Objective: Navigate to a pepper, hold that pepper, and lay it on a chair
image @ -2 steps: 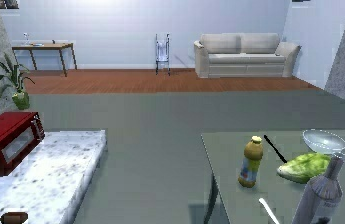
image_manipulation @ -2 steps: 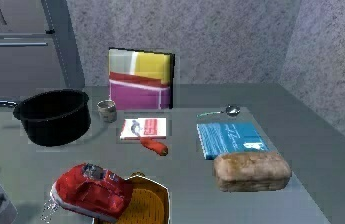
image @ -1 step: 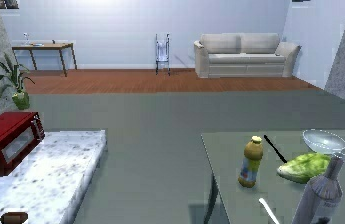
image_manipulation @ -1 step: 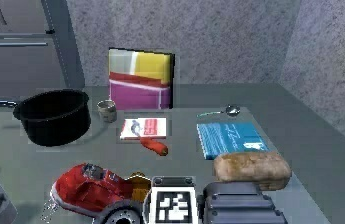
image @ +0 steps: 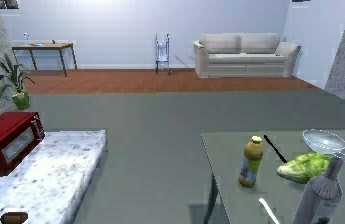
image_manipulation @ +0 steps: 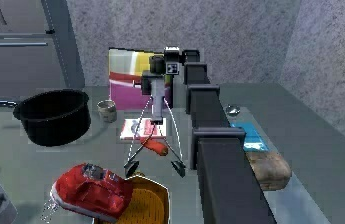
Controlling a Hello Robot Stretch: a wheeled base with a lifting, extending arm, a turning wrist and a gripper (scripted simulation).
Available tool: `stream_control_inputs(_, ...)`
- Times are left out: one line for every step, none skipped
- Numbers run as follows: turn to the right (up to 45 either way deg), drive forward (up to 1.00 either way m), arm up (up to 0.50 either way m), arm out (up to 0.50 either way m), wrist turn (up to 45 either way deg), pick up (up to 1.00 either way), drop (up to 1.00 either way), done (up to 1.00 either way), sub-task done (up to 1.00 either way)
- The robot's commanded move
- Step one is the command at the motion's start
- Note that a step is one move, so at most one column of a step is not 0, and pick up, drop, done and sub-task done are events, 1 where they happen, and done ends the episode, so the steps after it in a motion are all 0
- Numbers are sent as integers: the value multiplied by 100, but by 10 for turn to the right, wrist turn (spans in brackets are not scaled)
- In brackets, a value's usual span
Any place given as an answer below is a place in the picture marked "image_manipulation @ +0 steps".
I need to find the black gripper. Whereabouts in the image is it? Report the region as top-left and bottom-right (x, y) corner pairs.
(123, 54), (187, 179)

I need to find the red white book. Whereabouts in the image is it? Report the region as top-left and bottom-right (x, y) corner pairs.
(119, 118), (168, 141)

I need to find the small grey cup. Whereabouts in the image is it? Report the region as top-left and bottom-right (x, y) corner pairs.
(96, 99), (118, 124)

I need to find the colourful striped box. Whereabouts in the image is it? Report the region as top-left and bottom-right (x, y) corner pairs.
(108, 47), (174, 111)

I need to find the yellow ribbed bowl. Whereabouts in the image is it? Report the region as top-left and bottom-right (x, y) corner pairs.
(92, 172), (171, 224)

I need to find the small silver round dish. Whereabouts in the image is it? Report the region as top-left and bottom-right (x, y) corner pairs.
(224, 103), (242, 117)

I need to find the black cooking pot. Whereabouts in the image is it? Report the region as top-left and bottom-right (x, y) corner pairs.
(12, 88), (92, 148)

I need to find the brown bread loaf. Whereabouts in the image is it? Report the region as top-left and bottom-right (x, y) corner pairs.
(246, 150), (293, 192)

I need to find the grey fridge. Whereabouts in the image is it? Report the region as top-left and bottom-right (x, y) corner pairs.
(0, 0), (86, 92)

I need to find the grey fridge handle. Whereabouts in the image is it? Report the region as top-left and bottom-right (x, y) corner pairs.
(0, 41), (49, 48)

